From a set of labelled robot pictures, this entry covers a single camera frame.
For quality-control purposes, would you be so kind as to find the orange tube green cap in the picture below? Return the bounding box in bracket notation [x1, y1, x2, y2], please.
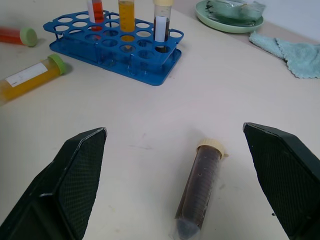
[0, 53, 67, 103]

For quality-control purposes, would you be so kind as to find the red tube green cap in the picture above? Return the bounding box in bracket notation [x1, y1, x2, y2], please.
[0, 26, 38, 48]

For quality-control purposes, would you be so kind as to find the red liquid tube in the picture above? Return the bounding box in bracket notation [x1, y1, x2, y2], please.
[87, 0, 105, 32]

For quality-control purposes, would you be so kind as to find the clear plastic bag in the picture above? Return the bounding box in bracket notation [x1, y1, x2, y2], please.
[205, 0, 266, 27]

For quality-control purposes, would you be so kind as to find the yellow liquid tube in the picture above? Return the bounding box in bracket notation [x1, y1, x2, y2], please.
[118, 0, 136, 33]

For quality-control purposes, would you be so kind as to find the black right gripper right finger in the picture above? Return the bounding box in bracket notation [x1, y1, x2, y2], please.
[242, 122, 320, 240]

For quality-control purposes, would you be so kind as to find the dark brown tube cream cap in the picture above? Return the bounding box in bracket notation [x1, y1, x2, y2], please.
[152, 0, 175, 54]
[171, 138, 229, 240]

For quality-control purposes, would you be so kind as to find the light green plate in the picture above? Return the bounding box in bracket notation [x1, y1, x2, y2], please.
[195, 0, 265, 34]

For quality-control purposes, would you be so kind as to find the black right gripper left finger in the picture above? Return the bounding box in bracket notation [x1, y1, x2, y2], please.
[0, 127, 108, 240]

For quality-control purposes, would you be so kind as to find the blue plastic test tube rack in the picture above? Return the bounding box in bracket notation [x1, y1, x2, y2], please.
[42, 9, 185, 87]

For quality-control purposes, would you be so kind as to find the light blue cloth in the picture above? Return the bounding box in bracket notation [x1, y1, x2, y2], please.
[248, 30, 320, 79]

